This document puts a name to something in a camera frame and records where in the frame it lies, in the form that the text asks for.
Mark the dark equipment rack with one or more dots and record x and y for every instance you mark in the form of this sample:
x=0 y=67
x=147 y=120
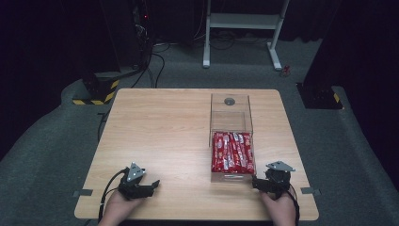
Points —
x=142 y=28

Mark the black yellow striped stand base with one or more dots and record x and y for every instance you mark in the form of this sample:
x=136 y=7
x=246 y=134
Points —
x=100 y=91

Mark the grey table edge bracket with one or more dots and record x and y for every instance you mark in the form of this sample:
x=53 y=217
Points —
x=310 y=190
x=82 y=192

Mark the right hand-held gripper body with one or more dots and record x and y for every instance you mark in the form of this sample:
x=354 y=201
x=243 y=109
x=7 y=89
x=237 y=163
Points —
x=278 y=177

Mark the small red floor object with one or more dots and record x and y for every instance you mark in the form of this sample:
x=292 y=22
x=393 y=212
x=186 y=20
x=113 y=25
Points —
x=285 y=71

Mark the pile of red snack packets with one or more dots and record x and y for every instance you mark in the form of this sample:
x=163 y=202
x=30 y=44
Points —
x=232 y=152

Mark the white metal stand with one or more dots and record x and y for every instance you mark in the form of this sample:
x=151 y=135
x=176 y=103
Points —
x=243 y=21

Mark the clear acrylic box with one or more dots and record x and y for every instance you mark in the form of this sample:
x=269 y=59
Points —
x=231 y=119

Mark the person's left hand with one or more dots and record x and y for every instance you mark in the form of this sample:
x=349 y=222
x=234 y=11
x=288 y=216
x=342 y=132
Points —
x=117 y=208

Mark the grey round table grommet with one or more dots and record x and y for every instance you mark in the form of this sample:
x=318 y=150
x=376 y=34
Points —
x=229 y=101

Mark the person's right hand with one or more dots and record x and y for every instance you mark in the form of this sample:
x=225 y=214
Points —
x=280 y=210

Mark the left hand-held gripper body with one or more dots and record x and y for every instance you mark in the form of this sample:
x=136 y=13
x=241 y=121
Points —
x=133 y=180

